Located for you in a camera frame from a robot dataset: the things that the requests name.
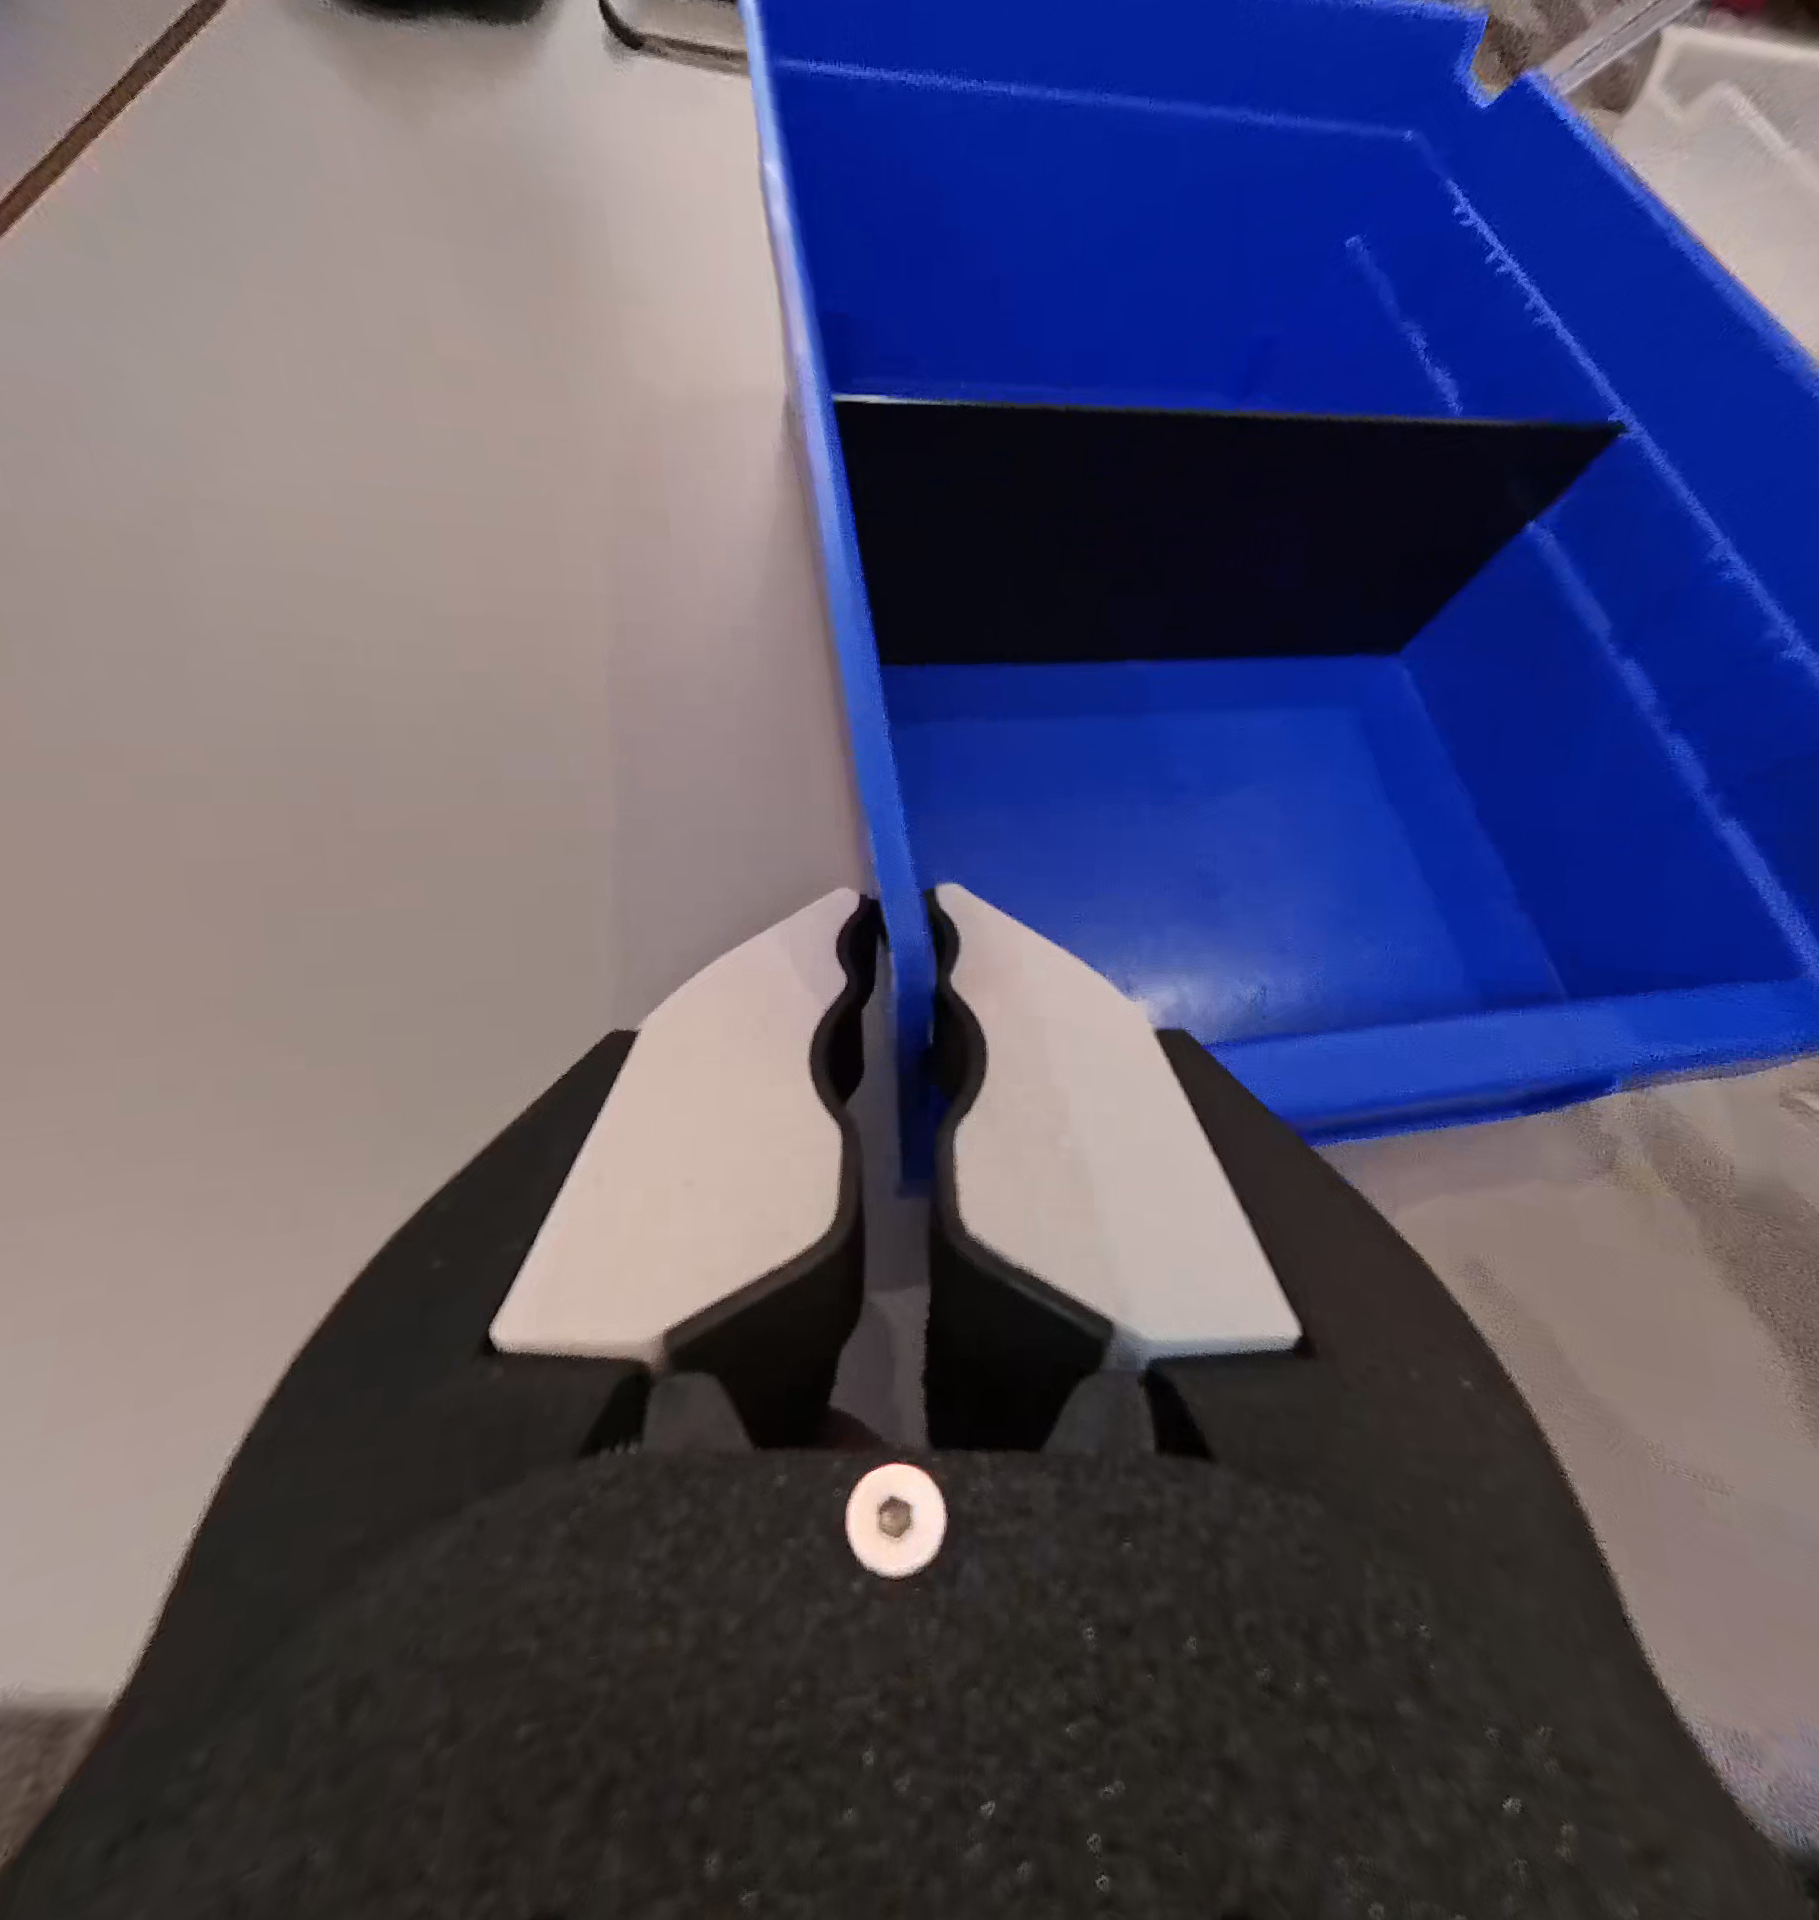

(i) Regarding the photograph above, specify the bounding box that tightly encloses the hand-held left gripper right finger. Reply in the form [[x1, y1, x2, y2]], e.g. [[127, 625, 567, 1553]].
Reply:
[[924, 881, 1303, 1454]]

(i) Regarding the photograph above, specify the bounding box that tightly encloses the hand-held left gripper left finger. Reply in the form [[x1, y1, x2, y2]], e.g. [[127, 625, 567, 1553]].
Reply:
[[485, 889, 888, 1445]]

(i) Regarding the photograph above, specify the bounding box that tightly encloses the blue plastic bin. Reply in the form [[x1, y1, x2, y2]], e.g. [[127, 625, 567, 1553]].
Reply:
[[737, 0, 1819, 1194]]

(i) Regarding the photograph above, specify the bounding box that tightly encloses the black bin divider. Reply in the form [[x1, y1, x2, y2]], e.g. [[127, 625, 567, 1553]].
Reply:
[[832, 395, 1627, 670]]

